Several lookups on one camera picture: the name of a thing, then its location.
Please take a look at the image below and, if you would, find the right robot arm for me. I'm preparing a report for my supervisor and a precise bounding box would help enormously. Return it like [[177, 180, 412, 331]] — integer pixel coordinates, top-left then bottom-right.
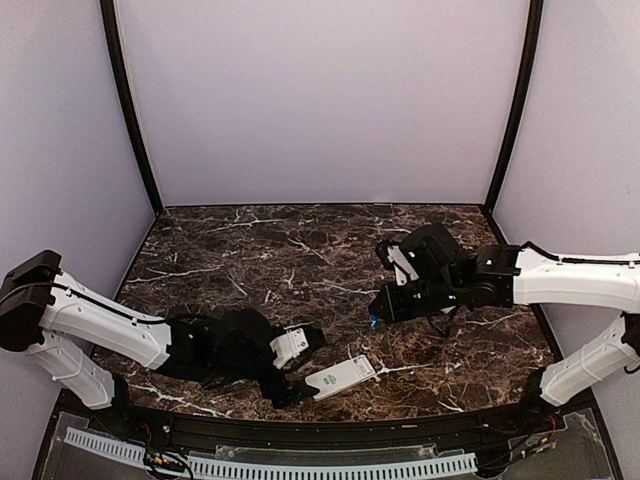
[[368, 223, 639, 434]]

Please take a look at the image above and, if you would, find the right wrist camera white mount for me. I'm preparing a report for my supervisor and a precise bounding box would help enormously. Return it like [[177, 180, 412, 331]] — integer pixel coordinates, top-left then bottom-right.
[[375, 240, 419, 286]]

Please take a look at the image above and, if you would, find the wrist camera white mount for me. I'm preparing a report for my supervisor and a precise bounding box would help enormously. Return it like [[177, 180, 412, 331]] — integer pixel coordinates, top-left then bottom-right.
[[270, 325, 326, 373], [375, 240, 419, 286]]

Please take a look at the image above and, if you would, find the right black frame post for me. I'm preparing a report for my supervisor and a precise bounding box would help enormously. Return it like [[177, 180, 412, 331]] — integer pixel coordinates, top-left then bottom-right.
[[483, 0, 544, 216]]

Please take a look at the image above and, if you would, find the left black frame post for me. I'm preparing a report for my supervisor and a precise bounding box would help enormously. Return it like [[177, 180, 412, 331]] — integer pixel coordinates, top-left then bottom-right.
[[99, 0, 164, 216]]

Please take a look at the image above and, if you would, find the white slotted cable duct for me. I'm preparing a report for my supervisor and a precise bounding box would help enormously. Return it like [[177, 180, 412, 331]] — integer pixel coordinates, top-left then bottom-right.
[[64, 427, 477, 479]]

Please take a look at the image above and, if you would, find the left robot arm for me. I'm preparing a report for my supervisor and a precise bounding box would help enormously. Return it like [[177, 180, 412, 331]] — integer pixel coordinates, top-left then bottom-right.
[[1, 250, 325, 436]]

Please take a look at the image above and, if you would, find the black frame post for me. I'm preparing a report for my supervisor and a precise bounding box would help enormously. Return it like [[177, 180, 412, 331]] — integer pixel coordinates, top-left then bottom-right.
[[483, 0, 544, 216], [99, 0, 164, 216]]

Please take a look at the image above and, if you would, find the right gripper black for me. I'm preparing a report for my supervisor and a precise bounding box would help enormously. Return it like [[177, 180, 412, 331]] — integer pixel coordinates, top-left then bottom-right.
[[370, 273, 463, 323]]

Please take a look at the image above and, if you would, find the white remote control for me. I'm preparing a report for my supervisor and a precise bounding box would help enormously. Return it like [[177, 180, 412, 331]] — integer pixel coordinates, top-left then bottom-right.
[[305, 355, 376, 401]]

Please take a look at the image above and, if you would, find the black front table rail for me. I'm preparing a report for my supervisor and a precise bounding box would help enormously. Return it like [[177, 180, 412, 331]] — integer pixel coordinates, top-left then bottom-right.
[[54, 387, 596, 454]]

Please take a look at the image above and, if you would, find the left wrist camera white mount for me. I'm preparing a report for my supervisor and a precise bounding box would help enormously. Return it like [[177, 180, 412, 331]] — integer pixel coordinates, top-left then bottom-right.
[[270, 325, 326, 373]]

